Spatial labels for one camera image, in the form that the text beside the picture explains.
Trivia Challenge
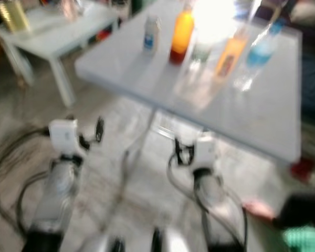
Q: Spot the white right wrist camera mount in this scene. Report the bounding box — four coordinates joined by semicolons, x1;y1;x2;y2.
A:
193;134;218;170

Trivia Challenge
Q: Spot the green blurred object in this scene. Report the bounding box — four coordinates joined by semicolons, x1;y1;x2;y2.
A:
282;227;315;252

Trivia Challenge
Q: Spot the gold metal can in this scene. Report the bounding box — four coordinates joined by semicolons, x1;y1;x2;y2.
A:
0;0;31;32

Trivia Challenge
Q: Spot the grey robot right leg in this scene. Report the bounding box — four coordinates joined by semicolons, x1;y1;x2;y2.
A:
152;227;195;252

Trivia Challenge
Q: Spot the small white bottle blue label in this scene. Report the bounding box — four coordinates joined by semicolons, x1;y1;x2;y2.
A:
142;15;162;55

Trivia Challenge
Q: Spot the orange juice bottle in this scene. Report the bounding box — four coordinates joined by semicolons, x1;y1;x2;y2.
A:
169;3;195;66

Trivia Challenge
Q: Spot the water bottle blue label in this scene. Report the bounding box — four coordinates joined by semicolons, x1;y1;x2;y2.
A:
234;20;287;93

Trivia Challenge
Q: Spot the red object on floor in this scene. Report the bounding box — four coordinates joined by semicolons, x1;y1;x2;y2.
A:
290;156;315;182

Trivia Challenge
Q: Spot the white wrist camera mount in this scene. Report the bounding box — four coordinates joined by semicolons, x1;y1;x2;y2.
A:
48;119;79;156
193;134;218;170

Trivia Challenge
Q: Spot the black blurred object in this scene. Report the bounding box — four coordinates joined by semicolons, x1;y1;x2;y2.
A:
275;193;315;230

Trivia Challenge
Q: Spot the grey robot left leg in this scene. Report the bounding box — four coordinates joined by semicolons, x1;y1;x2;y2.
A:
81;236;124;252

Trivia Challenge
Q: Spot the clear bottle orange label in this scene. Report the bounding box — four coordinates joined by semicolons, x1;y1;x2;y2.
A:
176;26;250;108

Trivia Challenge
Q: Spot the short black left arm cable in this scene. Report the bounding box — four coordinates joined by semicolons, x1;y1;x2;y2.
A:
16;171;50;237

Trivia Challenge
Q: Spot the small white side table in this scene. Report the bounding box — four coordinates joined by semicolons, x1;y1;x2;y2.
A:
0;0;121;108

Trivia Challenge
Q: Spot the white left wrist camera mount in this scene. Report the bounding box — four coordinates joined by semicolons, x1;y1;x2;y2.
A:
48;119;79;156

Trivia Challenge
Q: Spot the grey robot leg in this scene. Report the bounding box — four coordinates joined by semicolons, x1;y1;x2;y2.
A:
81;236;124;252
152;227;195;252

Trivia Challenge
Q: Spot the pink blurred object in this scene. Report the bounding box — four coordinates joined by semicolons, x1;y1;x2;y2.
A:
243;201;277;220

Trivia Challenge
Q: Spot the white folding table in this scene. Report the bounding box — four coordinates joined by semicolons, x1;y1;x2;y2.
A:
73;0;302;174

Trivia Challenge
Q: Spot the long black left arm cable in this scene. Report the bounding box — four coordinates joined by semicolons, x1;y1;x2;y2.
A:
0;129;51;211

